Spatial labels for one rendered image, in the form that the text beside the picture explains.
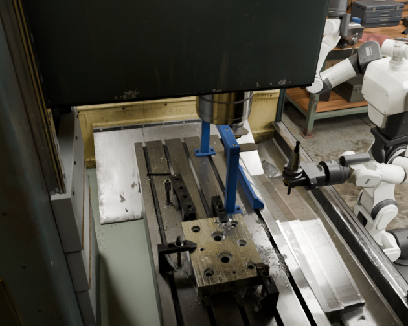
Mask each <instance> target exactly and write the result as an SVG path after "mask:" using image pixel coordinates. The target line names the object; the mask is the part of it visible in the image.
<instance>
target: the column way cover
mask: <svg viewBox="0 0 408 326"><path fill-rule="evenodd" d="M57 139H58V144H59V147H60V153H61V156H62V161H63V166H64V170H65V175H66V178H67V193H66V194H65V193H63V194H60V193H56V194H55V195H51V199H50V202H51V206H52V211H53V214H54V218H55V221H56V225H57V229H58V233H59V236H60V240H61V243H62V247H63V252H64V253H66V256H67V261H68V264H69V268H70V271H71V275H72V279H73V283H74V287H75V291H76V293H77V296H78V300H79V303H80V307H81V310H82V315H83V317H84V322H85V325H91V324H95V323H96V279H95V220H94V217H93V210H92V206H91V188H90V185H89V180H88V176H87V170H86V166H85V147H84V142H83V138H82V131H81V127H80V121H79V117H78V110H77V106H76V107H73V111H72V112H69V113H68V112H64V113H61V115H60V121H59V128H58V137H57Z"/></svg>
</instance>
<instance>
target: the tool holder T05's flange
mask: <svg viewBox="0 0 408 326"><path fill-rule="evenodd" d="M287 165H288V163H286V164H285V165H284V170H283V173H286V174H284V176H285V177H287V178H289V179H299V178H301V176H302V171H303V169H300V170H299V171H290V170H289V169H288V168H287Z"/></svg>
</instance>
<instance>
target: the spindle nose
mask: <svg viewBox="0 0 408 326"><path fill-rule="evenodd" d="M252 100H253V91H250V92H235V93H227V94H212V95H205V96H196V114H197V115H198V116H199V117H200V118H201V119H202V120H204V121H205V122H208V123H210V124H214V125H235V124H239V123H241V122H243V121H245V120H247V119H248V118H249V116H250V112H251V107H252Z"/></svg>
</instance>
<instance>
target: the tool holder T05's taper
mask: <svg viewBox="0 0 408 326"><path fill-rule="evenodd" d="M287 168H288V169H289V170H290V171H299V170H300V150H299V152H298V153H296V152H294V149H293V151H292V153H291V156H290V158H289V162H288V165H287Z"/></svg>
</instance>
